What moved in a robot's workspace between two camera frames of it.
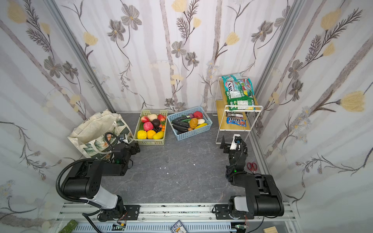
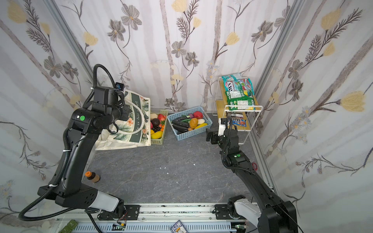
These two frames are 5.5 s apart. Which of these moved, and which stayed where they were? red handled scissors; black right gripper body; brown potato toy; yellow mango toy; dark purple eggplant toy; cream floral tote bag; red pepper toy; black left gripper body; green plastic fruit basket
Moved: black right gripper body; cream floral tote bag; black left gripper body
Stayed: brown potato toy; green plastic fruit basket; red pepper toy; yellow mango toy; dark purple eggplant toy; red handled scissors
